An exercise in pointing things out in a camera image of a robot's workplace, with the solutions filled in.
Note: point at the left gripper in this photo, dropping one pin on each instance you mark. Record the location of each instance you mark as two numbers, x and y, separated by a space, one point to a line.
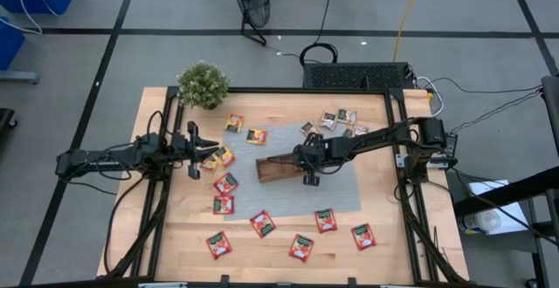
192 148

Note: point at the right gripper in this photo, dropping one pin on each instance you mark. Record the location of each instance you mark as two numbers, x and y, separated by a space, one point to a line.
314 155

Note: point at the wooden tea organizer box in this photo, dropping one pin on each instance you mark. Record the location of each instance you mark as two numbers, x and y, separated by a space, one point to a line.
273 174

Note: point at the brown tea packet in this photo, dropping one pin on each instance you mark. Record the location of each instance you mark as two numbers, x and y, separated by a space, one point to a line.
346 116
360 130
347 133
328 121
309 128

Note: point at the red strawberry tea packet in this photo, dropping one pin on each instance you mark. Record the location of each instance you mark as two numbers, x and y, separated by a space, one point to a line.
262 224
326 220
223 204
225 183
301 248
218 244
363 236

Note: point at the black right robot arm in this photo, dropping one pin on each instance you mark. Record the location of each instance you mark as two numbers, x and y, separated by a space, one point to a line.
380 139

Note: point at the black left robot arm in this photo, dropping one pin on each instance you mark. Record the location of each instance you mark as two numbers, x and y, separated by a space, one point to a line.
109 157

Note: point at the grey woven placemat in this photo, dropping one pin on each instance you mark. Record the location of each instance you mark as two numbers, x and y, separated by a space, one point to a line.
327 196

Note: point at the green potted plant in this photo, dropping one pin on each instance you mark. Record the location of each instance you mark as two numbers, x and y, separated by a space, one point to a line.
203 85

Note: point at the black computer tower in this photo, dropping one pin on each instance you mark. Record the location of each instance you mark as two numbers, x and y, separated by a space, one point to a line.
356 75

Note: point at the black power box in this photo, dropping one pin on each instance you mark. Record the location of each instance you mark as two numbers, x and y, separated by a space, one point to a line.
451 144

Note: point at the black caster foot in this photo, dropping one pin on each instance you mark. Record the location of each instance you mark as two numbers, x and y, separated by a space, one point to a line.
5 118

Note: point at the white round can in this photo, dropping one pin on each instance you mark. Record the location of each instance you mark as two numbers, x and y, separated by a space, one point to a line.
480 222

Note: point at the small blue bin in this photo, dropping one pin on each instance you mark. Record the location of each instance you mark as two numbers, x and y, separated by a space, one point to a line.
8 43

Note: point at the white cardboard box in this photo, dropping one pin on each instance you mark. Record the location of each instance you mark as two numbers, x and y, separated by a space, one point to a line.
502 211

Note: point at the black metal stand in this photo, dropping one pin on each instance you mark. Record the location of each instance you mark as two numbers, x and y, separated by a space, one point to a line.
506 192

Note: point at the black caster wheel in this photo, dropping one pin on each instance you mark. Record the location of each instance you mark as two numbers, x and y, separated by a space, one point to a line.
530 283

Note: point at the silver mounting bracket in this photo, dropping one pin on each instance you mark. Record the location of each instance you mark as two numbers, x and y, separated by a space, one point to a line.
441 162

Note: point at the grey metal base plate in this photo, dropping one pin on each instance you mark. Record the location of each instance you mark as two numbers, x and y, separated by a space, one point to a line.
19 77

